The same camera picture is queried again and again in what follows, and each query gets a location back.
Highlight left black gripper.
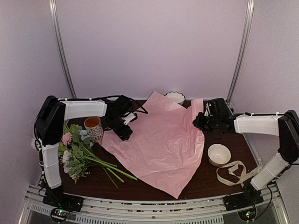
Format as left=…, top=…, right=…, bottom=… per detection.
left=107, top=114, right=133, bottom=140

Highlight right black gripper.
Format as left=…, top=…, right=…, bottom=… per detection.
left=194, top=112, right=220, bottom=133

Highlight purple pink wrapping paper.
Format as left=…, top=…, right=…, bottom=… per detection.
left=101, top=91, right=205, bottom=199

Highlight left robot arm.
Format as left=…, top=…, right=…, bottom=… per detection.
left=34, top=95, right=136, bottom=207

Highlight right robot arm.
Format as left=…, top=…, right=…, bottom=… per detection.
left=193, top=98, right=299, bottom=206

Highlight patterned mug yellow inside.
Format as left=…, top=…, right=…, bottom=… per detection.
left=84, top=117, right=104, bottom=144

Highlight plain white bowl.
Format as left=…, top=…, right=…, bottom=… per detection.
left=207, top=144, right=231, bottom=167

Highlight scalloped white bowl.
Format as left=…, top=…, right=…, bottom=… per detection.
left=165, top=91, right=185, bottom=105

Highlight beige ribbon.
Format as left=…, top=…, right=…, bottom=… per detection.
left=216, top=160, right=266, bottom=187

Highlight white flower bunch green leaves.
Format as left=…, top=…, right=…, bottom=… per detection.
left=58, top=123, right=137, bottom=186

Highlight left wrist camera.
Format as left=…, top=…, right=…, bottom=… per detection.
left=121, top=112, right=137, bottom=125

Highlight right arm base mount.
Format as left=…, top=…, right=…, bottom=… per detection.
left=223, top=193, right=263, bottom=222

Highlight front aluminium rail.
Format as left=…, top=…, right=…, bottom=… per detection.
left=23, top=184, right=285, bottom=224

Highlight right aluminium frame post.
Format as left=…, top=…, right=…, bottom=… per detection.
left=226, top=0, right=255, bottom=105

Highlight aluminium frame post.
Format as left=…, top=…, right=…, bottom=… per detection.
left=226, top=0, right=255, bottom=105
left=49, top=0, right=77, bottom=98

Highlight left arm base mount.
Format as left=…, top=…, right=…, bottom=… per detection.
left=43, top=195, right=84, bottom=223

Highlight left aluminium frame post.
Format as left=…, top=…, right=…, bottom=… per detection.
left=49, top=0, right=77, bottom=98

